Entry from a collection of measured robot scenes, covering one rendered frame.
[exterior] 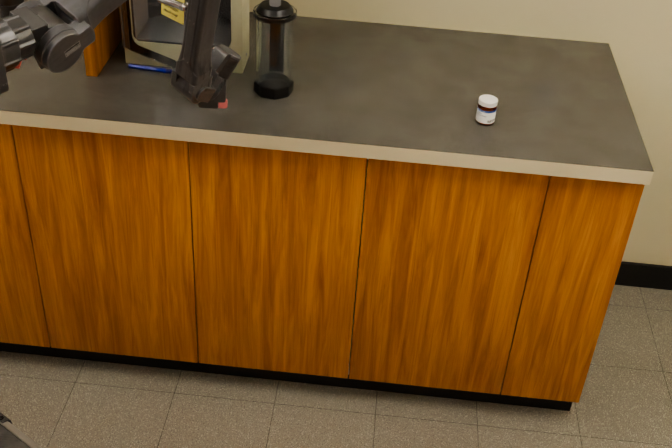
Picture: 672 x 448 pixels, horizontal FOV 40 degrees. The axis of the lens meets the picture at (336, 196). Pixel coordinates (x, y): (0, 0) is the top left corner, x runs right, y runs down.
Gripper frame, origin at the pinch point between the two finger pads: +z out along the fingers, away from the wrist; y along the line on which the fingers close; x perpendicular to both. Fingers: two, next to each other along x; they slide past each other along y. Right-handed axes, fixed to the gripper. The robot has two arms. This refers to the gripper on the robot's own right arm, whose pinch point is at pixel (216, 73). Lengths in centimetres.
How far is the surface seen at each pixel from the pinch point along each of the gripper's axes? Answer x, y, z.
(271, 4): -12.2, 16.5, 7.8
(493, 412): -83, -103, 23
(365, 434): -44, -106, 13
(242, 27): -4.2, 8.8, 20.2
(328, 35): -27, 4, 49
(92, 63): 34.3, -2.4, 17.4
